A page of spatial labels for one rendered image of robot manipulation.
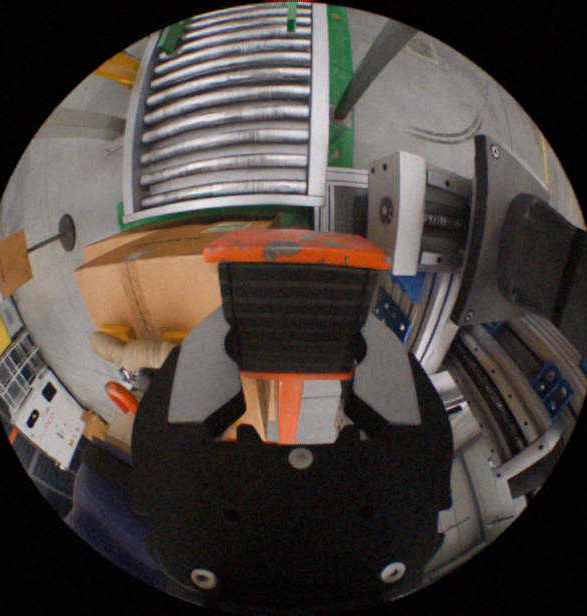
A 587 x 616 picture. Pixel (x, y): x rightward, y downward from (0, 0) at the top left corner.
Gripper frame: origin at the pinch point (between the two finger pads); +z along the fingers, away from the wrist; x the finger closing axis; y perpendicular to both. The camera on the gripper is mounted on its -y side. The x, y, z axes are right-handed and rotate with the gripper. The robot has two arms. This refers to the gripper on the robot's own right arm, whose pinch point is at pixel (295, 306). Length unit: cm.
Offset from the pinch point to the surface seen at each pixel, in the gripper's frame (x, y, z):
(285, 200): -2.1, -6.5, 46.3
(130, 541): -19.3, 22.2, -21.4
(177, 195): -39, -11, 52
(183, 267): -14.8, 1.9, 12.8
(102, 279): -34.4, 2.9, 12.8
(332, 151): 21, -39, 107
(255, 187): -11, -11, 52
